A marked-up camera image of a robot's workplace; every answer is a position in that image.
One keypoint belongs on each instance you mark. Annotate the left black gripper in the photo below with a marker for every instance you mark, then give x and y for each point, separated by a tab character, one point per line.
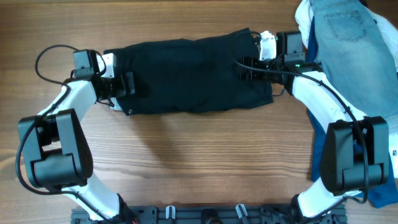
119	83

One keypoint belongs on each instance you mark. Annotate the right grey rail clip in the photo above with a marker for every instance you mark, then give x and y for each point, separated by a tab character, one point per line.
241	211

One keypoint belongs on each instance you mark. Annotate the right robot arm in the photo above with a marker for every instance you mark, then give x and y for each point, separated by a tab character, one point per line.
355	153

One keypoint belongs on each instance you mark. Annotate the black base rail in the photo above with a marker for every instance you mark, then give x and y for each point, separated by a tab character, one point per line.
263	214

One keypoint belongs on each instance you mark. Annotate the grey rail clip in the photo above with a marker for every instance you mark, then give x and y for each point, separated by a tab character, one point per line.
170	212
241	211

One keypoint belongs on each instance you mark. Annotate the black shorts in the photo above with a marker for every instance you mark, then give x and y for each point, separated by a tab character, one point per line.
193	76

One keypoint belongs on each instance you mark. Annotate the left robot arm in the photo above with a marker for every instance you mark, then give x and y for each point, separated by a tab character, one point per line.
54	157

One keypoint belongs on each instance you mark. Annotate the blue t-shirt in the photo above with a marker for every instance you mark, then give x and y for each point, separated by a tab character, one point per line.
379	196

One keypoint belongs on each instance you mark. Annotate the light blue denim shorts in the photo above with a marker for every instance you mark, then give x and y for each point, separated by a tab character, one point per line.
355	58

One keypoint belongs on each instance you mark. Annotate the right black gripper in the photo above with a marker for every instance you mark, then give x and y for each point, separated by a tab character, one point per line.
255	63

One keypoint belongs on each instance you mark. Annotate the left grey rail clip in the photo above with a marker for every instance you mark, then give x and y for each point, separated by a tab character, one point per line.
170	212

